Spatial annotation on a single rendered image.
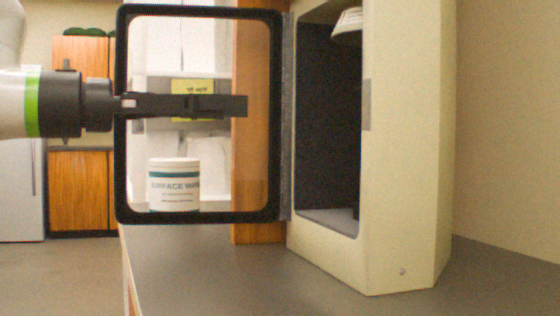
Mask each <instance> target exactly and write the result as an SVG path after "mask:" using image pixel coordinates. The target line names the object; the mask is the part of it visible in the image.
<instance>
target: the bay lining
mask: <svg viewBox="0 0 560 316"><path fill-rule="evenodd" d="M335 27H336V26H334V25H324V24H314V23H304V22H297V23H296V27H295V81H294V145H293V210H294V211H310V210H332V209H346V208H353V203H354V202H355V201H356V187H357V143H358V98H359V94H355V93H354V91H353V89H354V84H360V82H361V81H362V80H363V69H362V47H358V46H350V45H344V44H340V43H337V42H334V41H333V40H332V39H330V37H331V35H332V33H333V31H334V29H335Z"/></svg>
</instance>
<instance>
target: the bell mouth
mask: <svg viewBox="0 0 560 316"><path fill-rule="evenodd" d="M362 5H363V0H357V1H353V2H348V3H347V4H346V5H345V7H344V9H343V11H342V13H341V15H340V17H339V19H338V21H337V25H336V27H335V29H334V31H333V33H332V35H331V37H330V39H332V40H333V41H334V42H337V43H340V44H344V45H350V46H358V47H362V46H363V12H362Z"/></svg>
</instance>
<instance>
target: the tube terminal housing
mask: <svg viewBox="0 0 560 316"><path fill-rule="evenodd" d="M353 1H357V0H290V5H289V13H291V12H293V11H294V44H293V108H292V172H291V222H290V221H288V220H287V248H289V249H290V250H292V251H294V252H295V253H297V254H298V255H300V256H302V257H303V258H305V259H306V260H307V261H310V262H312V263H313V264H315V265H316V266H318V267H320V268H321V269H323V270H324V271H325V272H328V273H330V274H331V275H333V276H334V277H336V278H338V279H339V280H340V281H341V282H345V283H346V284H348V285H349V286H351V287H352V288H353V289H355V290H358V291H359V292H361V293H363V294H364V295H365V296H366V297H369V296H377V295H381V294H386V293H394V292H402V291H410V290H419V289H427V288H433V286H434V284H435V283H436V281H437V279H438V277H440V275H441V273H442V271H443V268H444V266H445V265H446V264H447V262H448V260H449V258H450V253H451V233H452V223H453V194H454V164H455V135H456V77H457V67H456V48H457V38H456V20H457V15H456V0H363V5H362V12H363V46H362V69H363V79H366V78H371V98H370V120H371V131H367V130H362V133H361V177H360V221H359V234H358V237H357V238H356V240H353V239H350V238H348V237H347V236H345V235H342V234H340V233H338V232H335V231H333V230H331V229H327V228H325V227H323V226H320V225H318V224H316V223H313V222H311V221H310V220H308V219H305V218H303V217H301V216H298V215H296V214H295V213H294V212H295V211H294V210H293V145H294V81H295V27H296V23H297V22H304V23H314V24H324V25H334V26H336V25H337V21H338V19H339V17H340V15H341V13H342V11H343V9H344V7H345V5H346V4H347V3H348V2H353Z"/></svg>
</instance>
